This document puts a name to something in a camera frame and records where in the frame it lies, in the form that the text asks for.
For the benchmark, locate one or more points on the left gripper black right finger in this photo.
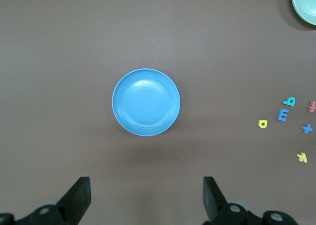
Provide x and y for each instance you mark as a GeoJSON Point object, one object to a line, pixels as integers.
{"type": "Point", "coordinates": [214, 205]}

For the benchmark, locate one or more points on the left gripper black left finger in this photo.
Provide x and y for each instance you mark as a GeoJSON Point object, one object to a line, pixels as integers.
{"type": "Point", "coordinates": [74, 205]}

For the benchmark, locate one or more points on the yellow foam letter d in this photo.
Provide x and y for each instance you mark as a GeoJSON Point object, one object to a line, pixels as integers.
{"type": "Point", "coordinates": [265, 124]}

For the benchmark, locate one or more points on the blue foam letter m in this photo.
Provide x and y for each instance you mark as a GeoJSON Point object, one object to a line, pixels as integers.
{"type": "Point", "coordinates": [283, 115]}

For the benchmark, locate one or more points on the teal foam letter b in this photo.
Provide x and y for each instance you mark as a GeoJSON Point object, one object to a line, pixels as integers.
{"type": "Point", "coordinates": [287, 102]}

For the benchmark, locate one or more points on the yellow foam letter k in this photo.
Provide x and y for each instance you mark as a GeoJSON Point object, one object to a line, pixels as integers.
{"type": "Point", "coordinates": [302, 157]}

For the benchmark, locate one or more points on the blue foam letter x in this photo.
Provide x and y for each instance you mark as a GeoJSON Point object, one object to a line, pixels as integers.
{"type": "Point", "coordinates": [307, 128]}

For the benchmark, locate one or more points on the blue plate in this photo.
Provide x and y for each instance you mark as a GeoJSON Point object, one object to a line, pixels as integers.
{"type": "Point", "coordinates": [146, 102]}

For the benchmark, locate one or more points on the pink foam letter f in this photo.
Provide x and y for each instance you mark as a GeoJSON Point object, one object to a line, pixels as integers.
{"type": "Point", "coordinates": [313, 106]}

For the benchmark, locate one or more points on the brown table cover sheet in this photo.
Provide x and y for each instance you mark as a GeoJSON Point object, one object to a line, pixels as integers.
{"type": "Point", "coordinates": [74, 61]}

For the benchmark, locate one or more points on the pale green plate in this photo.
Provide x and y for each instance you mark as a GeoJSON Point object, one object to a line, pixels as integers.
{"type": "Point", "coordinates": [306, 5]}

